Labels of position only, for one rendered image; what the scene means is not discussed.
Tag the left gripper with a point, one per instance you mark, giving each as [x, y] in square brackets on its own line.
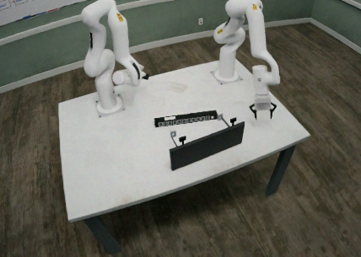
[263, 106]

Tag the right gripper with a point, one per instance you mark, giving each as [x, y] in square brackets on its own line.
[143, 76]

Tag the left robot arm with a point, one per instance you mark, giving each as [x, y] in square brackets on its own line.
[231, 32]

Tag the black rectangular block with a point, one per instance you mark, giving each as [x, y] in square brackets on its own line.
[206, 146]

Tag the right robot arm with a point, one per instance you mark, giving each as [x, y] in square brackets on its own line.
[101, 65]

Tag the black rack pdu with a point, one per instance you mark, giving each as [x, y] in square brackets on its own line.
[185, 118]

